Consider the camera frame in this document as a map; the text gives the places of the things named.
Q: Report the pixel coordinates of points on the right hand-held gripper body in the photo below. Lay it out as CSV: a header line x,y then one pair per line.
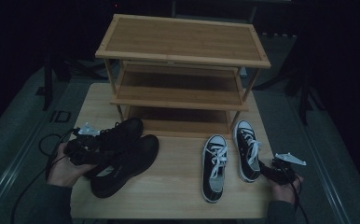
x,y
282,174

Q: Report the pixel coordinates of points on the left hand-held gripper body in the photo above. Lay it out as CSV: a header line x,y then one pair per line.
x,y
81,152

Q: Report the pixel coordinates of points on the black white canvas sneaker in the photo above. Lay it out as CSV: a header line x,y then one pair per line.
x,y
208,174
246,161

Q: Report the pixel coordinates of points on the black leather shoe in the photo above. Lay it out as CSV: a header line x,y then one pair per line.
x,y
125,132
134,161

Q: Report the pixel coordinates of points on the wooden three-tier shoe rack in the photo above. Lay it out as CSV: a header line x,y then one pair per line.
x,y
181,40

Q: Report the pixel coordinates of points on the person's right hand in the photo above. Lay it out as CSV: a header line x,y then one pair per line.
x,y
285,193

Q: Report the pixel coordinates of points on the person's left hand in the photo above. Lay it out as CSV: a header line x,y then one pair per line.
x,y
61,172

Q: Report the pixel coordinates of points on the black stand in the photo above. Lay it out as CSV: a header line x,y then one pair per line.
x,y
47,87
304,99

